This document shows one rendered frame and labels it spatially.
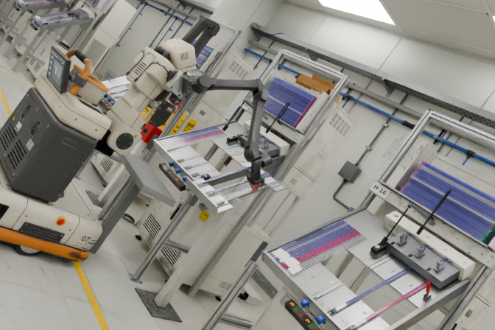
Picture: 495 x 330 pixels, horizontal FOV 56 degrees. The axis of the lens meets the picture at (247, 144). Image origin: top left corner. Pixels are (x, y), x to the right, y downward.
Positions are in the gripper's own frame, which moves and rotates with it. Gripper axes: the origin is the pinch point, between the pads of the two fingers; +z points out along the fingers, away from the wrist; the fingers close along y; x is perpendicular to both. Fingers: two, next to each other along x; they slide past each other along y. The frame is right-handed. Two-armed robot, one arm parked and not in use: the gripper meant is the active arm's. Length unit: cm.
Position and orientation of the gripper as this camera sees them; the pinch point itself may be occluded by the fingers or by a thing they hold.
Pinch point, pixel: (254, 190)
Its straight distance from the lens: 274.2
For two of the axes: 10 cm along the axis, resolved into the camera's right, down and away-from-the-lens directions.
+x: -8.2, 2.5, -5.1
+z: -0.4, 8.7, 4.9
